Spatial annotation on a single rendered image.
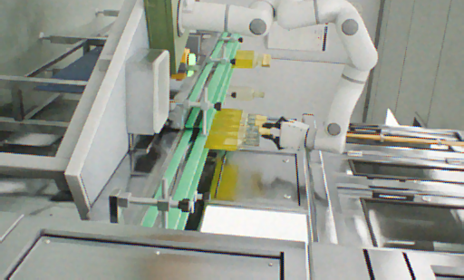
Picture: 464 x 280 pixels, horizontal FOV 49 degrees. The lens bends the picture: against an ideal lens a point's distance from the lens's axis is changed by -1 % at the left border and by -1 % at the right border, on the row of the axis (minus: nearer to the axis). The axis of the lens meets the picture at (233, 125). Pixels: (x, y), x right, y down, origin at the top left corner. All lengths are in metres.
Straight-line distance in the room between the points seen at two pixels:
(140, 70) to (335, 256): 0.84
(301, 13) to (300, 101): 6.28
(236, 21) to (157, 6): 0.27
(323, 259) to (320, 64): 7.04
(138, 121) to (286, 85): 6.44
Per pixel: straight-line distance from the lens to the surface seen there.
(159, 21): 1.68
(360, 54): 1.67
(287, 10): 1.72
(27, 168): 1.30
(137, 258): 0.84
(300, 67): 7.81
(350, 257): 0.86
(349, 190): 1.91
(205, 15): 1.73
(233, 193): 1.72
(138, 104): 1.50
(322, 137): 1.83
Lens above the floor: 1.15
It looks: 3 degrees down
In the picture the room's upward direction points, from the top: 95 degrees clockwise
